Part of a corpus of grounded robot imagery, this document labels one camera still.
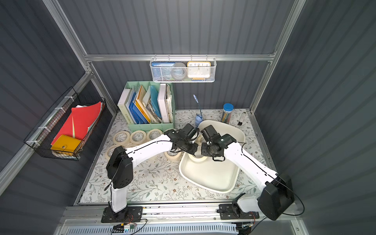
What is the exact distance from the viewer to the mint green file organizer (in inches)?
37.6

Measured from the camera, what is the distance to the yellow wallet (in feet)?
2.09

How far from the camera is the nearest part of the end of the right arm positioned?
553mm

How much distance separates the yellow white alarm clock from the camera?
887 millimetres

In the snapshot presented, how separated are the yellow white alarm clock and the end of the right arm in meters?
0.40

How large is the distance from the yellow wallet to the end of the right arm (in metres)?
0.57
